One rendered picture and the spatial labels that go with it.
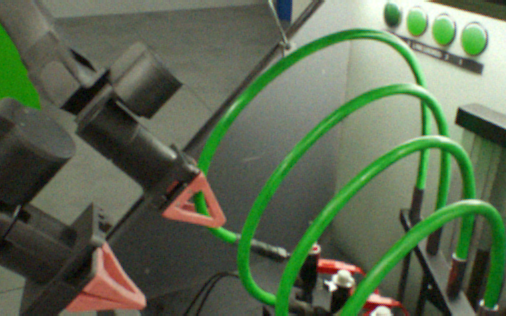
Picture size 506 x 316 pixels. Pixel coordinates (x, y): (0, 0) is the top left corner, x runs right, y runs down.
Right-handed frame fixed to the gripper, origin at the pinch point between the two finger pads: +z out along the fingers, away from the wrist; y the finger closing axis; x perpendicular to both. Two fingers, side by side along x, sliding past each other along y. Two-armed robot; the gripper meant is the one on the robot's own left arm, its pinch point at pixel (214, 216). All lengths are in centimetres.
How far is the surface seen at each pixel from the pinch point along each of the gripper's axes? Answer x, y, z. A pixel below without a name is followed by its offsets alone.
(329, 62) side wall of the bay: -32, 37, 11
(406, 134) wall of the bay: -30.2, 22.3, 25.9
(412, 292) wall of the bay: -10, 21, 50
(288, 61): -19.9, -1.8, -7.2
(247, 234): -1.9, -8.0, 1.2
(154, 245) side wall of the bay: 16.7, 35.8, 9.6
